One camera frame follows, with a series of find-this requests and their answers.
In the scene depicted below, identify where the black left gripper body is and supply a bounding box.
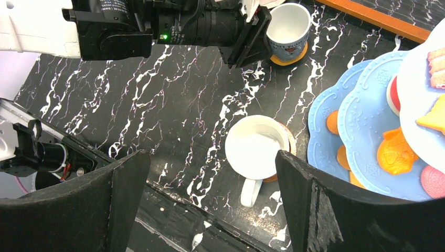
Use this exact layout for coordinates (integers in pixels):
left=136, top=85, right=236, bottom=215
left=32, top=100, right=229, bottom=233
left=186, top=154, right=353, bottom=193
left=62, top=1, right=248, bottom=61

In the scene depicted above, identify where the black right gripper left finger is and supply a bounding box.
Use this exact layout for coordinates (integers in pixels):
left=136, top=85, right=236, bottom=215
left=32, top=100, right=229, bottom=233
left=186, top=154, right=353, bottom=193
left=1, top=150, right=151, bottom=251

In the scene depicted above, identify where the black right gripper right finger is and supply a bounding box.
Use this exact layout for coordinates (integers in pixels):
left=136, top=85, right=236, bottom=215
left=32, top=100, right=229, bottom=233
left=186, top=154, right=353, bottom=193
left=276, top=151, right=444, bottom=251

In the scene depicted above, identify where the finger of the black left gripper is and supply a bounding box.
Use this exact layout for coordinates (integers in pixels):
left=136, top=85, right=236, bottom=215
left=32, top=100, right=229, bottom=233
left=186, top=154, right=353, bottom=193
left=218, top=7, right=272, bottom=68

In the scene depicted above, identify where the orange black round coaster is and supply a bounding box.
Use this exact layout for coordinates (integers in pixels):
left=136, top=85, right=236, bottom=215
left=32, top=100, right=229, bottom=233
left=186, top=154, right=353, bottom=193
left=268, top=41, right=310, bottom=68

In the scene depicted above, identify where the small grey white cup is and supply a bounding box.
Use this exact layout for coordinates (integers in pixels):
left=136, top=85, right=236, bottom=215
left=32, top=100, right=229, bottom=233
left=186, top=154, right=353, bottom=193
left=266, top=3, right=311, bottom=64

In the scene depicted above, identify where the brown wooden round coaster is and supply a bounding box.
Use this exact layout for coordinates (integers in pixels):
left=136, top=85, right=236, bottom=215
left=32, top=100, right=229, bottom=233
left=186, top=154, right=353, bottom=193
left=263, top=122, right=297, bottom=183

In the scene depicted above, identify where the orange oval pastry piece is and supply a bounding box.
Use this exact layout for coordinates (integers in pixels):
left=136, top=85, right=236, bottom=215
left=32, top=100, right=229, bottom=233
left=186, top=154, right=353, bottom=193
left=376, top=128, right=419, bottom=175

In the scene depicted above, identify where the small orange round cookie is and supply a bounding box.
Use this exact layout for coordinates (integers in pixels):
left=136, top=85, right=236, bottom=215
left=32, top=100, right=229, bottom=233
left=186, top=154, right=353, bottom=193
left=326, top=110, right=339, bottom=135

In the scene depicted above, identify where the white ceramic mug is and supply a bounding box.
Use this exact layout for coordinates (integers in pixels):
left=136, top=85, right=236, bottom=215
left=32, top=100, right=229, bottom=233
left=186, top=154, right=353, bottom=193
left=225, top=115, right=289, bottom=207

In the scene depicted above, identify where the pink round macaron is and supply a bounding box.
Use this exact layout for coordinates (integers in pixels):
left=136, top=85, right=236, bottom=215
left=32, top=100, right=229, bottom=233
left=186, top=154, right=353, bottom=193
left=420, top=165, right=444, bottom=198

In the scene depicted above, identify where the orange yellow pastry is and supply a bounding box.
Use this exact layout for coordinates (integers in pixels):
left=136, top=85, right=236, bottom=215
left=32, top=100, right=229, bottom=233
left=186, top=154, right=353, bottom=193
left=416, top=95, right=444, bottom=134

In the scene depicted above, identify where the pink layered cake slice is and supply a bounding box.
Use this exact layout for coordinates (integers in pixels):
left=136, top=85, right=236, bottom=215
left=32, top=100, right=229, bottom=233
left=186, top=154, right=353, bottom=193
left=427, top=48, right=444, bottom=89

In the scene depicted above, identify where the red sprinkled donut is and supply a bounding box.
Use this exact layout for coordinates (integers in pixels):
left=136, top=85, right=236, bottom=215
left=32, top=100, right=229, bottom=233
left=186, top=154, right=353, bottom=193
left=386, top=75, right=400, bottom=116

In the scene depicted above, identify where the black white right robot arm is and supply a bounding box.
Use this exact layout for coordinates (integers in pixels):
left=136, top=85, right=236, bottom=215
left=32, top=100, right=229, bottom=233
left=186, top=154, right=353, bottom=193
left=1, top=120, right=444, bottom=251

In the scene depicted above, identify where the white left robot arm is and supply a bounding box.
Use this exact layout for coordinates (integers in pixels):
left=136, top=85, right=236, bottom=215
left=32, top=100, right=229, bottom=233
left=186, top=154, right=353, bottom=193
left=1, top=0, right=279, bottom=68

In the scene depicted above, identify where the blue three-tier cake stand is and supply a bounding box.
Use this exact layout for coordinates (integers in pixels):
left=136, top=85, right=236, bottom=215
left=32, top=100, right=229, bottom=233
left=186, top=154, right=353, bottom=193
left=308, top=35, right=444, bottom=202

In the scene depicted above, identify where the wooden two-tier shelf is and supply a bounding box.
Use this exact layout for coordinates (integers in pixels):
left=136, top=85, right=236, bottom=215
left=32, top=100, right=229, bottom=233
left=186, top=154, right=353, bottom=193
left=318, top=0, right=444, bottom=44

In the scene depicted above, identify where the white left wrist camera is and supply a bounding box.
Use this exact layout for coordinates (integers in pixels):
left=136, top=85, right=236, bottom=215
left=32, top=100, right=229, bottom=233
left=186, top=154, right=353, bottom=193
left=239, top=0, right=260, bottom=23

